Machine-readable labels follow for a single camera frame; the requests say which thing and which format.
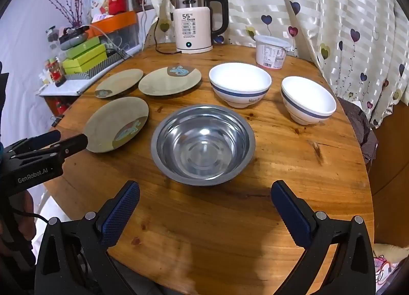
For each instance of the white plastic tub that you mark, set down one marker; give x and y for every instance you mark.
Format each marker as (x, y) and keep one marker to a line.
(270, 53)

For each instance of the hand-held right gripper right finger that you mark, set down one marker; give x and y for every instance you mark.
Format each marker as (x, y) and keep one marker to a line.
(295, 215)

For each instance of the orange box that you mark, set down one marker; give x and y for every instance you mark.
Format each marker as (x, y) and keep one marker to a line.
(121, 21)

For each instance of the small dark-capped bottle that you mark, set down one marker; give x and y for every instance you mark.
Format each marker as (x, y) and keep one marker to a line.
(51, 35)

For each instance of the black white striped box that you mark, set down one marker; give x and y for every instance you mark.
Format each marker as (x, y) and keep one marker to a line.
(96, 70)

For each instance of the pink patterned cloth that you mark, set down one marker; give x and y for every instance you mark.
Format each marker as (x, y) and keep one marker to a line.
(383, 263)

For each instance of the lime green box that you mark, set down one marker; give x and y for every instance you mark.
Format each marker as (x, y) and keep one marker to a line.
(84, 62)

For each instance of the dark green box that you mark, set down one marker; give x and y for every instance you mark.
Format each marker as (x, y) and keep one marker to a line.
(83, 47)

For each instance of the white shelf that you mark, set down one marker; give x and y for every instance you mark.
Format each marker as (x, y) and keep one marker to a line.
(60, 89)

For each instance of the clear storage box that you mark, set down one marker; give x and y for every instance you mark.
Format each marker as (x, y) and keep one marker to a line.
(127, 39)

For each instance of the grey handheld device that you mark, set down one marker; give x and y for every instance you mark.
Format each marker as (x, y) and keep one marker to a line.
(72, 40)

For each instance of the red figurine jar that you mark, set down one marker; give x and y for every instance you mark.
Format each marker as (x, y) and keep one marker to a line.
(57, 72)

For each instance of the white bowl with blue stripe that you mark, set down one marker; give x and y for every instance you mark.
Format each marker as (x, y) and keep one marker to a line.
(306, 93)
(239, 79)

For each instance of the person's left hand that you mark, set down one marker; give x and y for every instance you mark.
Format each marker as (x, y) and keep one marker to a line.
(26, 208)

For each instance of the stainless steel bowl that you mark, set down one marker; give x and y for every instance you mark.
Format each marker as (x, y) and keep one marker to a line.
(204, 148)

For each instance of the beige plate with blue motif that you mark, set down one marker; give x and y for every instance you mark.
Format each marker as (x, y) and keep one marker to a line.
(111, 125)
(123, 80)
(166, 84)

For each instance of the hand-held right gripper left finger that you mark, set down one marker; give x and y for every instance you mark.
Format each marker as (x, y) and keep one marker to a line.
(119, 215)

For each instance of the red container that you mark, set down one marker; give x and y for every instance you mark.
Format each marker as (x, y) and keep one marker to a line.
(59, 106)

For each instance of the white electric kettle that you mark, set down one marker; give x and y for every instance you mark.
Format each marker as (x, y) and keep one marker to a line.
(193, 29)

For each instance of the wooden cabinet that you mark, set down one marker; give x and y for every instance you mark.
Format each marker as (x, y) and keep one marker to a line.
(389, 170)

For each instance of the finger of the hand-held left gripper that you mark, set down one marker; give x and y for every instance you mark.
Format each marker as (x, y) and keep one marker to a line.
(41, 140)
(75, 144)

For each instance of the brown patterned cloth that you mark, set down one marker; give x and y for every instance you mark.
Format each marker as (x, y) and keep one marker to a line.
(358, 122)

